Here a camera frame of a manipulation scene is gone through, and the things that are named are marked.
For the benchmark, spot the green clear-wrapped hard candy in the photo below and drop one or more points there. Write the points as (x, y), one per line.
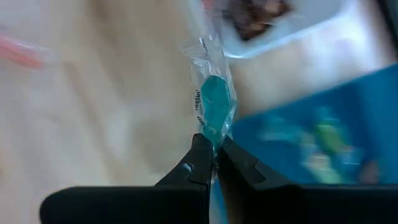
(323, 169)
(329, 138)

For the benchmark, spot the red clear-wrapped hard candy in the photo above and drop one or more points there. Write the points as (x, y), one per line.
(21, 53)

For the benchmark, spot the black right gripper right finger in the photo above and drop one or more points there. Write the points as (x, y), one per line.
(311, 205)

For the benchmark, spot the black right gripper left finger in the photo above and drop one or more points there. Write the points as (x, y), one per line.
(124, 205)

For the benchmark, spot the white plastic bin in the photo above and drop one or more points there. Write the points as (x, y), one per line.
(295, 34)

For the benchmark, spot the blue plastic bin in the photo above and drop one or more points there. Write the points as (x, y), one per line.
(280, 140)

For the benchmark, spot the brown PayDay candy bar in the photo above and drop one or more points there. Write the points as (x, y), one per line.
(255, 18)

